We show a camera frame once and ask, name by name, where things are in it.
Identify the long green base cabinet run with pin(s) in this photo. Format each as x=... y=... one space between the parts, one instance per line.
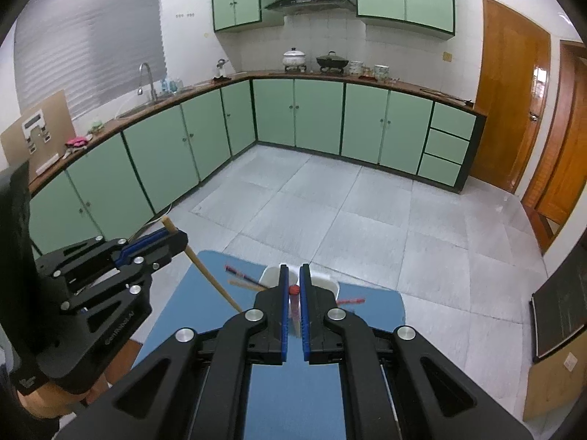
x=151 y=160

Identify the black wok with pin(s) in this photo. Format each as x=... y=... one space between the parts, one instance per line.
x=331 y=60

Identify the blue table mat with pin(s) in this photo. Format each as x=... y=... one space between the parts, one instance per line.
x=202 y=311

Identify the person's left forearm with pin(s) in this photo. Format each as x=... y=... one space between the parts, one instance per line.
x=50 y=398

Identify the red marker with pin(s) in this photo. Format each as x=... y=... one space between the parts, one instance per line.
x=353 y=301

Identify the translucent plastic container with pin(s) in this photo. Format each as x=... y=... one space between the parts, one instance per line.
x=270 y=277
x=325 y=284

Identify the grey window blind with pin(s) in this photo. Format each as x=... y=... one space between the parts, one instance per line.
x=91 y=46

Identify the open wooden door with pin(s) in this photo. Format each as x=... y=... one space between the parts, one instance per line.
x=564 y=169

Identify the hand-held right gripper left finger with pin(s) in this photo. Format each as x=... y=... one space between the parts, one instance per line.
x=283 y=311

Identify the pink cloth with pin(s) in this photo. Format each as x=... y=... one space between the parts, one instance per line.
x=75 y=141

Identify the cardboard panel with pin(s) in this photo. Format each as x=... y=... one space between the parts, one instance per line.
x=57 y=119

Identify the small bottles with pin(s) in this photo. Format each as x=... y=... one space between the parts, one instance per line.
x=172 y=86

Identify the range hood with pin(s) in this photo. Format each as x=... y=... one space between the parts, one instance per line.
x=312 y=3

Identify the black glass-front appliance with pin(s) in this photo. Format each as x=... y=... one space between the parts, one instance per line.
x=564 y=311

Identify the green base cabinet under stove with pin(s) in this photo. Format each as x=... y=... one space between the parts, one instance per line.
x=321 y=119

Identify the cardboard box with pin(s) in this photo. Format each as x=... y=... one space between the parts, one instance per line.
x=559 y=376

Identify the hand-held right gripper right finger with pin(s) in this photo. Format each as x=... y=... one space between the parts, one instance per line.
x=306 y=311

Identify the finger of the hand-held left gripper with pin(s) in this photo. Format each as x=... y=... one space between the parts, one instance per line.
x=137 y=248
x=137 y=275

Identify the chrome faucet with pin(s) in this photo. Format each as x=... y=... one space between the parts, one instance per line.
x=151 y=87

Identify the green drawer stack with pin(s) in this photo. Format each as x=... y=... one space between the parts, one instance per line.
x=447 y=146

